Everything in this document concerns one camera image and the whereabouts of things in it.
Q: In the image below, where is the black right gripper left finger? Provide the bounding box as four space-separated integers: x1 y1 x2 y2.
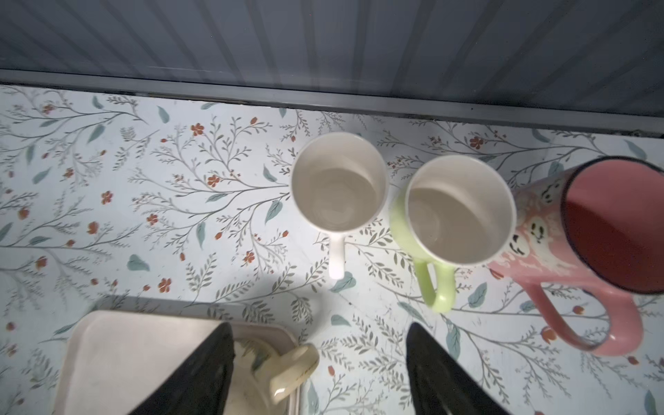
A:
132 323 235 414

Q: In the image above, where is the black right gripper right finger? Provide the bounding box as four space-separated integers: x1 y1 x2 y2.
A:
406 323 506 415

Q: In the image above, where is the light green mug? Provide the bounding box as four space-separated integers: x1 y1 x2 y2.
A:
389 155 517 313

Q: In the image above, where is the pink ceramic mug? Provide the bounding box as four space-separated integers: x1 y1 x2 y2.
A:
489 157 663 356

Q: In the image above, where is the white ceramic mug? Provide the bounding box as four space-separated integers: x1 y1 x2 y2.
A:
290 131 389 280

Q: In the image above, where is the beige plastic tray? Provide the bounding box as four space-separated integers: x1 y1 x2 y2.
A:
54 311 299 414

